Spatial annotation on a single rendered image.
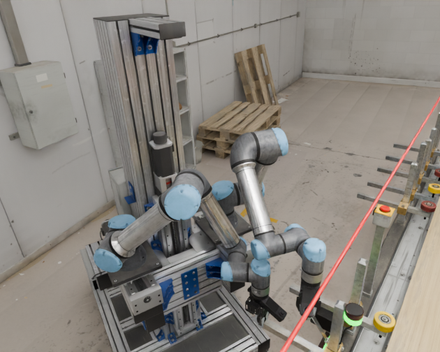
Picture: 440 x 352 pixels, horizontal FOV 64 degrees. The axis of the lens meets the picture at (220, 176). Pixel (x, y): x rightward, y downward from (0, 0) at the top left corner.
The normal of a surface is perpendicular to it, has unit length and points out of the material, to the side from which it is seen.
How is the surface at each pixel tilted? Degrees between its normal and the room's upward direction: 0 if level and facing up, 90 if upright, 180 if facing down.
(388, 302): 0
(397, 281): 0
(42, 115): 90
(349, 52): 90
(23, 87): 90
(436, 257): 0
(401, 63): 90
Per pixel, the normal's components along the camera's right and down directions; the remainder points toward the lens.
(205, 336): -0.04, -0.87
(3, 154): 0.86, 0.21
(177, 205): -0.01, 0.40
